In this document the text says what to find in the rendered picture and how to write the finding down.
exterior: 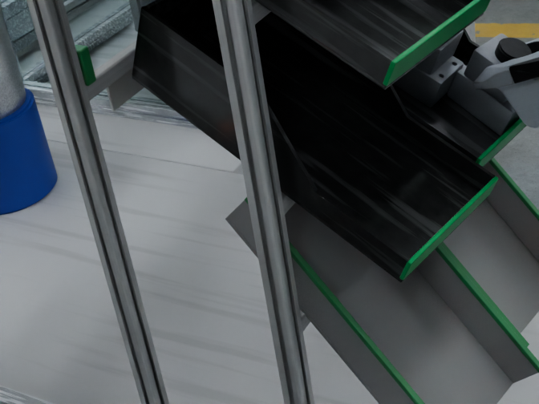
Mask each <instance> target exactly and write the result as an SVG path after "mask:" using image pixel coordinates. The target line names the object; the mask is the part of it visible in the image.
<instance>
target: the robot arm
mask: <svg viewBox="0 0 539 404"><path fill-rule="evenodd" d="M526 44H527V45H528V46H529V48H530V50H531V51H532V54H530V55H526V56H524V57H520V58H517V59H511V60H509V61H506V62H504V63H499V64H496V65H491V66H489V67H486V68H485V69H484V71H483V72H482V73H481V74H480V75H479V77H478V78H477V79H476V80H475V81H474V83H473V85H474V87H475V89H476V90H479V89H481V90H482V89H490V88H497V89H499V90H500V91H501V92H502V93H503V94H504V96H505V98H506V99H507V100H508V101H509V103H510V104H511V106H512V107H513V109H514V110H515V112H516V113H517V114H518V115H519V117H520V118H521V120H522V121H523V123H524V124H525V125H527V126H529V127H533V128H537V127H539V78H538V77H539V38H537V39H534V40H532V41H530V42H526Z"/></svg>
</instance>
